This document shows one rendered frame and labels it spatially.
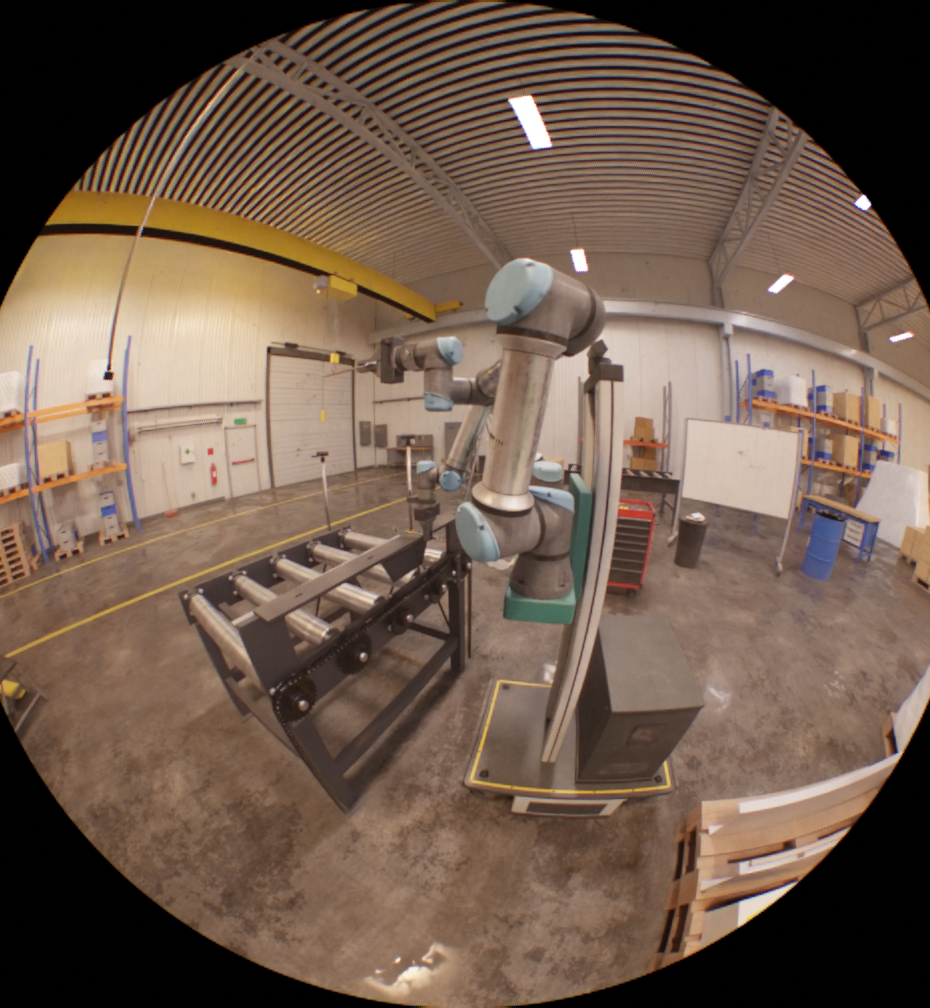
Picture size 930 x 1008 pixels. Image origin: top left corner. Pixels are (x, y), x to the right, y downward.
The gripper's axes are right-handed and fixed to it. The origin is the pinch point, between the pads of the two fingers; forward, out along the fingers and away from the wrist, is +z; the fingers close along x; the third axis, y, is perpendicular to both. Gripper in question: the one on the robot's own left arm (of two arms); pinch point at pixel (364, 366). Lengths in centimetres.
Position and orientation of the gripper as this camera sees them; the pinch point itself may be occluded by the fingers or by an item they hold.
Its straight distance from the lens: 98.4
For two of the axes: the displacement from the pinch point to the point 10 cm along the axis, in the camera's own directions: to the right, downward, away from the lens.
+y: -4.3, 2.2, -8.8
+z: -9.0, -1.0, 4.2
